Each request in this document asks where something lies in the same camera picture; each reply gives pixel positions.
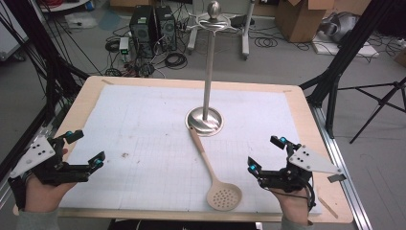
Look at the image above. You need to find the white rolling stand base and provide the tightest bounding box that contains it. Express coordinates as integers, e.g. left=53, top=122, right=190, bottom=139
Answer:
left=186, top=0, right=257, bottom=60

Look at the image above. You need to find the small white device green light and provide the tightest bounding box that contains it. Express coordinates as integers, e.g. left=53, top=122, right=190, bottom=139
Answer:
left=119, top=36, right=130, bottom=56

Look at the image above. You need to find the wide black computer tower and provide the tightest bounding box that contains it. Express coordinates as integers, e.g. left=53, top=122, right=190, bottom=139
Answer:
left=128, top=5, right=157, bottom=59

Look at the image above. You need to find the black wrist strap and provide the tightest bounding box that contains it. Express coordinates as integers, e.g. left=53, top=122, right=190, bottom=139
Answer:
left=7, top=176, right=29, bottom=211

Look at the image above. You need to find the black frame post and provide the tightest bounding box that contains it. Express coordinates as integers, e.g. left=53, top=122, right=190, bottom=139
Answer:
left=0, top=0, right=91, bottom=128
left=299, top=0, right=397, bottom=140

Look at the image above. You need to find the metal utensil stand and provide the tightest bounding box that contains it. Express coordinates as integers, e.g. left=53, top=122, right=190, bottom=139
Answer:
left=185, top=0, right=239, bottom=138

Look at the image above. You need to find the beige slotted spoon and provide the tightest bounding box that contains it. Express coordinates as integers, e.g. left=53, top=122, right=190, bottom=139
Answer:
left=188, top=126, right=243, bottom=212

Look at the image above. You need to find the large cardboard box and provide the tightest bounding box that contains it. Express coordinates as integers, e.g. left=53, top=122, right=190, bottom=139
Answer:
left=275, top=0, right=336, bottom=44

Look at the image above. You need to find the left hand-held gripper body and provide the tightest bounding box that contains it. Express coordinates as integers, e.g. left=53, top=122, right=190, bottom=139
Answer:
left=9, top=135, right=92, bottom=187

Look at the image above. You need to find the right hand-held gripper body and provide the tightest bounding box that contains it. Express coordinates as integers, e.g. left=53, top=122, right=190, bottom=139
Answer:
left=258, top=143, right=345, bottom=194

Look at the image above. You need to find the grey plastic appliance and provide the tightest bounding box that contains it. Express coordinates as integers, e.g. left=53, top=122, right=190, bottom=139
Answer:
left=320, top=11, right=360, bottom=44

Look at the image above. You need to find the white flat board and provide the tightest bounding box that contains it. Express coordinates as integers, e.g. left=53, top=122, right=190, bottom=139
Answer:
left=310, top=39, right=381, bottom=58

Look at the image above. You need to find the small dark bracket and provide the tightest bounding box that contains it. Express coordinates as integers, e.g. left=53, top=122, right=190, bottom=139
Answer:
left=327, top=172, right=348, bottom=184

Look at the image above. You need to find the thin wooden stick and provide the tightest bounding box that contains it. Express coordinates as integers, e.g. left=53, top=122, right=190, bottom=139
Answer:
left=317, top=195, right=340, bottom=220

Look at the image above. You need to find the person's right hand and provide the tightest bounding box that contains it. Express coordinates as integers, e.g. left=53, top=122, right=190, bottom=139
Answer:
left=272, top=187, right=316, bottom=222

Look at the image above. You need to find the thin coiled black cable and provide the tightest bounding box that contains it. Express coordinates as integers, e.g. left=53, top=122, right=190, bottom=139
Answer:
left=254, top=36, right=280, bottom=49

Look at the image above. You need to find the white grid mat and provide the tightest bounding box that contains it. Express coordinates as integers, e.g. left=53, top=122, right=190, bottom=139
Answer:
left=58, top=84, right=324, bottom=215

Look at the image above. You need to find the person's left hand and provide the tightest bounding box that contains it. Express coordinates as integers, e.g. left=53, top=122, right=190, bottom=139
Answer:
left=23, top=174, right=78, bottom=213

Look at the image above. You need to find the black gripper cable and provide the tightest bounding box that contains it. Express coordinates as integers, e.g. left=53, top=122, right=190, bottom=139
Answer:
left=270, top=177, right=318, bottom=213

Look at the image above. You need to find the black tripod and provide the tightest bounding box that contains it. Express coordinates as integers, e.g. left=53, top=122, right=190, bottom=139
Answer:
left=337, top=76, right=406, bottom=145

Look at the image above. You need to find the narrow black computer tower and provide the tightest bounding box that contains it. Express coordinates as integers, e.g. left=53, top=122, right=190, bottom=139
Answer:
left=155, top=5, right=178, bottom=52

